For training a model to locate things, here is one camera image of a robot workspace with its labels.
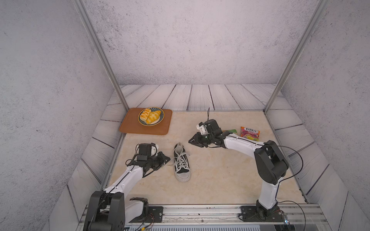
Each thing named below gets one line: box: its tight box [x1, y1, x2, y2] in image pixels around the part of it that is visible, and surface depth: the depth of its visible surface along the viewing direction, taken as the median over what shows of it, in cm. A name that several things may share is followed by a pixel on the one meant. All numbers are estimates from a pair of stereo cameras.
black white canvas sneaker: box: [173, 142, 191, 182], surface depth 88 cm
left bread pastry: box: [139, 108, 152, 123], surface depth 114 cm
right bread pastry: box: [145, 110, 162, 125], surface depth 114 cm
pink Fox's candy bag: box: [240, 126, 261, 142], surface depth 106 cm
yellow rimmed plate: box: [137, 106, 165, 127], surface depth 114 cm
